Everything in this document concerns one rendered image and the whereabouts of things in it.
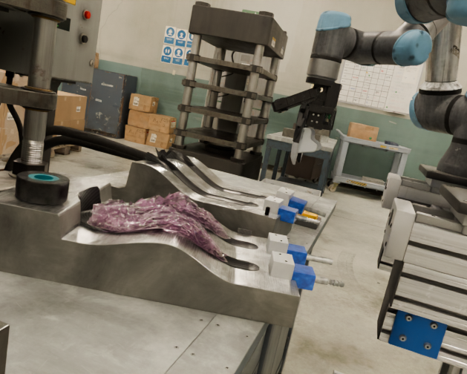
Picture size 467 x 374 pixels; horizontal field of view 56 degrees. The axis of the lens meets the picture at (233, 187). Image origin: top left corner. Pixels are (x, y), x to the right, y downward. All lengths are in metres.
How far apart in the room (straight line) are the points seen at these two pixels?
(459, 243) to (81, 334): 0.62
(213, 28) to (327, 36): 4.11
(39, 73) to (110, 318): 0.87
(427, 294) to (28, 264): 0.67
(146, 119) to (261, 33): 3.46
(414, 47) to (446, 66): 0.37
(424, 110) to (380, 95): 6.08
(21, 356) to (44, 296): 0.14
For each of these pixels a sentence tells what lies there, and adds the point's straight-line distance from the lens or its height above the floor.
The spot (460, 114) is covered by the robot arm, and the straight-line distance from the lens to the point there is 1.37.
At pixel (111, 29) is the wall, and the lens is 8.75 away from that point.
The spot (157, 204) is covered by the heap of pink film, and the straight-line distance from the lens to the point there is 0.85.
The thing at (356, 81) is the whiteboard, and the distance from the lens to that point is 7.50.
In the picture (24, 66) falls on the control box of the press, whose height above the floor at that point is 1.09.
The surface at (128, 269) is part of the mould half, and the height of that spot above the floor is 0.84.
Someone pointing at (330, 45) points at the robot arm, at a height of 1.28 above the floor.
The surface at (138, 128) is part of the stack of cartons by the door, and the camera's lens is 7.92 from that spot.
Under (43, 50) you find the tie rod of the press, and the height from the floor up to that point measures 1.15.
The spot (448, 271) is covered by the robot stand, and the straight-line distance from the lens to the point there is 0.86.
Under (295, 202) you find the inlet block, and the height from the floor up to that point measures 0.90.
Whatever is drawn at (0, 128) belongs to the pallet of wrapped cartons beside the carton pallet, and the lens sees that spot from 4.79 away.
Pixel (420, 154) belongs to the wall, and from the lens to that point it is 7.59.
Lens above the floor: 1.13
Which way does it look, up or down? 12 degrees down
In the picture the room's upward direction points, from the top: 11 degrees clockwise
